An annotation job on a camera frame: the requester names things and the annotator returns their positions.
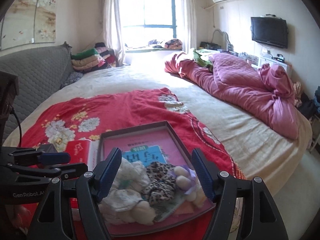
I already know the small teddy bear keychain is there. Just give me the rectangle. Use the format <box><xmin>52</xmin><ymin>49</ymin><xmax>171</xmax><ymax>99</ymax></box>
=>
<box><xmin>173</xmin><ymin>166</ymin><xmax>206</xmax><ymax>208</ymax></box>

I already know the white floral scrunchie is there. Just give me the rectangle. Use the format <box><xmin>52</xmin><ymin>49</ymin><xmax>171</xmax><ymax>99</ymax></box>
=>
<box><xmin>101</xmin><ymin>158</ymin><xmax>151</xmax><ymax>212</ymax></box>

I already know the leopard print scrunchie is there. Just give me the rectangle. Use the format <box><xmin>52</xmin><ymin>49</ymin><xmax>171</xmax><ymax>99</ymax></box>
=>
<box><xmin>141</xmin><ymin>161</ymin><xmax>176</xmax><ymax>206</ymax></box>

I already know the cream plush toy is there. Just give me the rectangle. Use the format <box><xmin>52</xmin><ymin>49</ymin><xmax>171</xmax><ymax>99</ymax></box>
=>
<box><xmin>98</xmin><ymin>201</ymin><xmax>156</xmax><ymax>225</ymax></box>

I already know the dark cube box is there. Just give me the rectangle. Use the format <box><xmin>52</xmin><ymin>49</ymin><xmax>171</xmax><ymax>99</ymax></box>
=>
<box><xmin>37</xmin><ymin>144</ymin><xmax>58</xmax><ymax>153</ymax></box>

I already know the red and white box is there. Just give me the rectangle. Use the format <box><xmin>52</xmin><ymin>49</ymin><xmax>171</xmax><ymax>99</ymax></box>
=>
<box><xmin>66</xmin><ymin>139</ymin><xmax>99</xmax><ymax>171</ymax></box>

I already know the red floral blanket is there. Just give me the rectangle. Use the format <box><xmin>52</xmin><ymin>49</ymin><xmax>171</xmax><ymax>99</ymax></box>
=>
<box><xmin>4</xmin><ymin>87</ymin><xmax>247</xmax><ymax>240</ymax></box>

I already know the pink and blue book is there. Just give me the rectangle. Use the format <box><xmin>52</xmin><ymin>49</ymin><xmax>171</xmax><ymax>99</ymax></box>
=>
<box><xmin>100</xmin><ymin>127</ymin><xmax>191</xmax><ymax>167</ymax></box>

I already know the beige bed sheet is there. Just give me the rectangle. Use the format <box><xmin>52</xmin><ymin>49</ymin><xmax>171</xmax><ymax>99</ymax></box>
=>
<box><xmin>5</xmin><ymin>64</ymin><xmax>312</xmax><ymax>194</ymax></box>

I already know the grey quilted headboard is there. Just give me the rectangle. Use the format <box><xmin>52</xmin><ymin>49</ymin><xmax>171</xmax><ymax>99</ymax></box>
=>
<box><xmin>1</xmin><ymin>43</ymin><xmax>73</xmax><ymax>142</ymax></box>

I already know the pink quilted duvet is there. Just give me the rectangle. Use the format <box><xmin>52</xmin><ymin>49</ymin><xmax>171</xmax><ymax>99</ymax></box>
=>
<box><xmin>164</xmin><ymin>52</ymin><xmax>298</xmax><ymax>140</ymax></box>

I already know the stack of folded clothes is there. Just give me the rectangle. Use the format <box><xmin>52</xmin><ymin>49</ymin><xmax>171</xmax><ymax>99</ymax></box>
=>
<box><xmin>71</xmin><ymin>42</ymin><xmax>119</xmax><ymax>73</ymax></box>

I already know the green cloth on duvet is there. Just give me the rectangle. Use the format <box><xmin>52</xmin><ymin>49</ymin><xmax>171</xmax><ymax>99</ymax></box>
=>
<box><xmin>193</xmin><ymin>49</ymin><xmax>213</xmax><ymax>73</ymax></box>

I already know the pile of dark clothes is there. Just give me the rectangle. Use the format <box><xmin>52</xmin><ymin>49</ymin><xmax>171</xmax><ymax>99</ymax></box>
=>
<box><xmin>298</xmin><ymin>86</ymin><xmax>320</xmax><ymax>119</ymax></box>

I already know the white cabinet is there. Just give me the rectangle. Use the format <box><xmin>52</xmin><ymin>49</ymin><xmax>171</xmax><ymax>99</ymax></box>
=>
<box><xmin>258</xmin><ymin>56</ymin><xmax>292</xmax><ymax>77</ymax></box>

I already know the colourful cushion on windowsill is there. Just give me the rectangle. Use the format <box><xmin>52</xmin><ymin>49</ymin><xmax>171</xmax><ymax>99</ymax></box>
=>
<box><xmin>164</xmin><ymin>38</ymin><xmax>182</xmax><ymax>50</ymax></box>

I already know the left white curtain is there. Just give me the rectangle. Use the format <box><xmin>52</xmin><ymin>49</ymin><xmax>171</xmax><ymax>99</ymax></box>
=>
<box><xmin>103</xmin><ymin>0</ymin><xmax>125</xmax><ymax>66</ymax></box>

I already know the white curtain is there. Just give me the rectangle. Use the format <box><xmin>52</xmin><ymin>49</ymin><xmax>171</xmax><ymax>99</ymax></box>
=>
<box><xmin>181</xmin><ymin>0</ymin><xmax>197</xmax><ymax>53</ymax></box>
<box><xmin>103</xmin><ymin>0</ymin><xmax>125</xmax><ymax>66</ymax></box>

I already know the blue framed window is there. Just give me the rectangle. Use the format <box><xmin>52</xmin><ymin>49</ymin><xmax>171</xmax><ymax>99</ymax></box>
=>
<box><xmin>120</xmin><ymin>0</ymin><xmax>177</xmax><ymax>40</ymax></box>

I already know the right white curtain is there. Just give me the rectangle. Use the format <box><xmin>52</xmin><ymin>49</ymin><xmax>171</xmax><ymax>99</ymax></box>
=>
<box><xmin>181</xmin><ymin>0</ymin><xmax>197</xmax><ymax>53</ymax></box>

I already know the black cable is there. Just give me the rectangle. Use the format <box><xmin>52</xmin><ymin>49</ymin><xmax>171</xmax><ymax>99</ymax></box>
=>
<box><xmin>9</xmin><ymin>106</ymin><xmax>23</xmax><ymax>148</ymax></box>

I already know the floral wall painting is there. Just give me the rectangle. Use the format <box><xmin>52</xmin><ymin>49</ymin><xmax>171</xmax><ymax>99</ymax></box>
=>
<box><xmin>1</xmin><ymin>0</ymin><xmax>57</xmax><ymax>50</ymax></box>

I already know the black wall television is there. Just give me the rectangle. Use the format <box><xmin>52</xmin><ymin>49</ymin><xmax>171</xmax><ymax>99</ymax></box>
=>
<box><xmin>251</xmin><ymin>17</ymin><xmax>289</xmax><ymax>49</ymax></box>

